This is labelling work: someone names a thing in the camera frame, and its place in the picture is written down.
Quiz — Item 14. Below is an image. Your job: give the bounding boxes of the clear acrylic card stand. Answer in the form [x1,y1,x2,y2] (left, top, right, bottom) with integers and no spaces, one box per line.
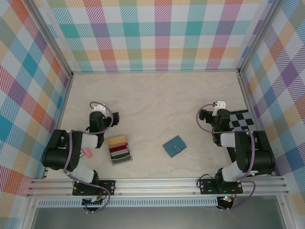
[107,135,133,166]

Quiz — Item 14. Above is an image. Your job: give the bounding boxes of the blue leather card holder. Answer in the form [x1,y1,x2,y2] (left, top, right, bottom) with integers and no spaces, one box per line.
[162,135,187,158]

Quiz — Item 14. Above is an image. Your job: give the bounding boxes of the white slotted cable duct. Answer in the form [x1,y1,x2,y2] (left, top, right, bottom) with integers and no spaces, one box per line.
[38,197,219,208]

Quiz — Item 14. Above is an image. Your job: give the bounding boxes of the small circuit board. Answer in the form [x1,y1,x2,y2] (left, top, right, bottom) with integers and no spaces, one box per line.
[218,195,234,204]
[82,196,105,206]

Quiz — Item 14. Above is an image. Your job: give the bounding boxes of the aluminium frame post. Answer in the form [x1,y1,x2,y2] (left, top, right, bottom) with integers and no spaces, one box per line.
[28,0,74,79]
[237,0,283,77]

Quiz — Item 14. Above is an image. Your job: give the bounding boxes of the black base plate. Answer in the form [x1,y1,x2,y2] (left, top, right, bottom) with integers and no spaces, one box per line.
[72,180,116,196]
[199,178,244,195]

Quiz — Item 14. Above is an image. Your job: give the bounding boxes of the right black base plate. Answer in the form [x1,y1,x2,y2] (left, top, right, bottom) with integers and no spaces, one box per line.
[199,178,244,195]

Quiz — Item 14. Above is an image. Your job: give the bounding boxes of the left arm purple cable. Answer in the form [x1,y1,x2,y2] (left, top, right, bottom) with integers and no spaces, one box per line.
[63,101,113,214]

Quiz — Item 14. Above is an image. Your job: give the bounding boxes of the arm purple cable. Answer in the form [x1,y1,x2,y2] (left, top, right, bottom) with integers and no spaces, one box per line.
[63,101,113,214]
[196,102,257,212]

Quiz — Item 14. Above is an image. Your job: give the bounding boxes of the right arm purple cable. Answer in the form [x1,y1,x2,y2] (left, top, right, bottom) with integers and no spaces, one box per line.
[196,102,257,212]

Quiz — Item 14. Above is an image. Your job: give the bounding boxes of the black grey checkerboard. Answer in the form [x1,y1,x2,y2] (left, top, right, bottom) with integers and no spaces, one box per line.
[225,109,260,165]

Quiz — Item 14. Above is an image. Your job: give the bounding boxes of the aluminium side rail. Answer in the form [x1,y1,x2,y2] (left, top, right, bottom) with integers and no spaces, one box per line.
[237,71,258,115]
[41,73,74,179]

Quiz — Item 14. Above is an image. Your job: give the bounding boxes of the long aluminium base rail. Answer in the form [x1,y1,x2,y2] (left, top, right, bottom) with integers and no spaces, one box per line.
[26,177,290,198]

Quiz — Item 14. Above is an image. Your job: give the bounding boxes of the thin aluminium wall rail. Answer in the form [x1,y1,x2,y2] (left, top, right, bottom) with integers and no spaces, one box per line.
[71,69,240,75]

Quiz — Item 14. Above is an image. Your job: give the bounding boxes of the grey card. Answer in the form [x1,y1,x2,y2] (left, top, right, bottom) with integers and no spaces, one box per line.
[111,151,132,160]

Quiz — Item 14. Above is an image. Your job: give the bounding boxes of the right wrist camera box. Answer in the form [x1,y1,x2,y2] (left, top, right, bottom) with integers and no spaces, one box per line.
[213,101,226,117]

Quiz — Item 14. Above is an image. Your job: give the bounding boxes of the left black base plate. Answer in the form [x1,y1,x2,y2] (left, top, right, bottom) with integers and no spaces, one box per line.
[72,180,116,196]

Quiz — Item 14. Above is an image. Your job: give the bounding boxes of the gold card black stripe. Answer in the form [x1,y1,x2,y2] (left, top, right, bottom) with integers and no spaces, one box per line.
[108,135,127,144]

